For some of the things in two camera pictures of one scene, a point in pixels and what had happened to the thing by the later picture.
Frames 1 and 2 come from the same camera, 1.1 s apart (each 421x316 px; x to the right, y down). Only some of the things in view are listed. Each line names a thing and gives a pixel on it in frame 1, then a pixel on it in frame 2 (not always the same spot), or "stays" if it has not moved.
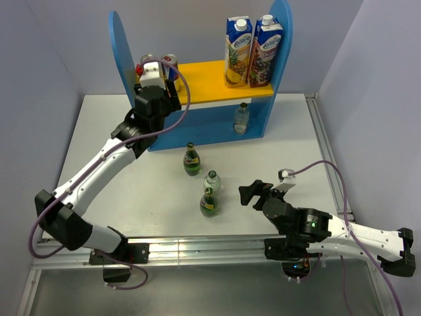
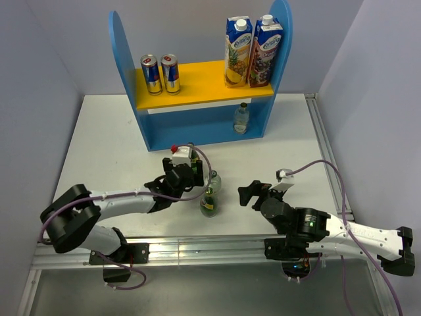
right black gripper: x=257 y=188 stays
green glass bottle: x=191 y=160 stays
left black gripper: x=171 y=97 → x=197 y=179
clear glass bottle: x=241 y=119 stays
